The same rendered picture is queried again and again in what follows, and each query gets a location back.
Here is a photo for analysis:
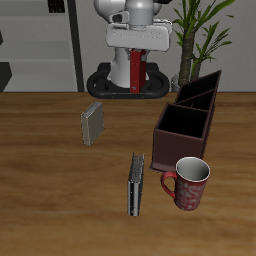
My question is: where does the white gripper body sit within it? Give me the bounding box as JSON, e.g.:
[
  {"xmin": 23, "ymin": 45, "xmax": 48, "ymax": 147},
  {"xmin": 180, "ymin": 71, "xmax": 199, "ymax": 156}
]
[{"xmin": 105, "ymin": 19, "xmax": 174, "ymax": 53}]

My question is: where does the grey book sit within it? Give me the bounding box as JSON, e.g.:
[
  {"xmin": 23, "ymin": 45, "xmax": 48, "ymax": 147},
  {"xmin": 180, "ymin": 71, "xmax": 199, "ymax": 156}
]
[{"xmin": 80, "ymin": 101, "xmax": 106, "ymax": 147}]

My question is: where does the dark brown desk caddy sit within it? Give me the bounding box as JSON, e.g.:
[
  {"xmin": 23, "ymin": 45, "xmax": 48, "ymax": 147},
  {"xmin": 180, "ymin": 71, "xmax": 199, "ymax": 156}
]
[{"xmin": 148, "ymin": 69, "xmax": 223, "ymax": 173}]

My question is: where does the black and white book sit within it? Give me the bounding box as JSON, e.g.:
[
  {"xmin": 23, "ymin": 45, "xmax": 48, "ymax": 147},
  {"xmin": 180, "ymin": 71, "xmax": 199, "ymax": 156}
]
[{"xmin": 127, "ymin": 151, "xmax": 146, "ymax": 217}]

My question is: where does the green pot plant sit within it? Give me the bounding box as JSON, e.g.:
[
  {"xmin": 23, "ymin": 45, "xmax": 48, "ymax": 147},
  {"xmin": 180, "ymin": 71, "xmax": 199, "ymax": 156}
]
[{"xmin": 170, "ymin": 0, "xmax": 236, "ymax": 93}]

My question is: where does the black box on shelf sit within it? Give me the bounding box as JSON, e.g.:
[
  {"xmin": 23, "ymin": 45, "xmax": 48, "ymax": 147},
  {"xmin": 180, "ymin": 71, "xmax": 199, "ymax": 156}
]
[{"xmin": 47, "ymin": 0, "xmax": 66, "ymax": 14}]

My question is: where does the white shelf unit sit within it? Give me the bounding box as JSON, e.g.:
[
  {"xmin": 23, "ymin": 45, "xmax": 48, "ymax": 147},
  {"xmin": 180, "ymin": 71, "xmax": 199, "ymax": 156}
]
[{"xmin": 0, "ymin": 0, "xmax": 85, "ymax": 93}]

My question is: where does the red patterned mug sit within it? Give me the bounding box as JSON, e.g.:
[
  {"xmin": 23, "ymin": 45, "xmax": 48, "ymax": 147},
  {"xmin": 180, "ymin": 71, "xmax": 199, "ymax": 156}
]
[{"xmin": 160, "ymin": 156, "xmax": 212, "ymax": 212}]

